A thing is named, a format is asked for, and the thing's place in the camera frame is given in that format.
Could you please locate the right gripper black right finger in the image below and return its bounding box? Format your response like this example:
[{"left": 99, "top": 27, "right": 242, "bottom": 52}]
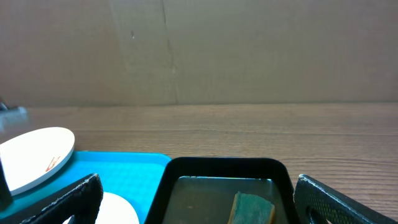
[{"left": 294, "top": 174, "right": 397, "bottom": 224}]

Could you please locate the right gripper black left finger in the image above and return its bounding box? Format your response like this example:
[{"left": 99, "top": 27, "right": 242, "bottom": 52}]
[{"left": 21, "top": 173, "right": 103, "bottom": 224}]

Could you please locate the white plate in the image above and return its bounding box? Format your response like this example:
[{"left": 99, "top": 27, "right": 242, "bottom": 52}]
[
  {"left": 1, "top": 127, "right": 75, "bottom": 196},
  {"left": 62, "top": 192, "right": 140, "bottom": 224}
]

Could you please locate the green yellow sponge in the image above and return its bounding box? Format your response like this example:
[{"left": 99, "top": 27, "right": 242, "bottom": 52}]
[{"left": 228, "top": 192, "right": 275, "bottom": 224}]

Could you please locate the blue plastic tray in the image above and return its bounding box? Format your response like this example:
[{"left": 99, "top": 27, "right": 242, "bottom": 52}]
[{"left": 1, "top": 151, "right": 171, "bottom": 223}]

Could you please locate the black water tray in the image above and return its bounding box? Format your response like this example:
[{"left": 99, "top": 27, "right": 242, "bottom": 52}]
[{"left": 145, "top": 157, "right": 299, "bottom": 223}]

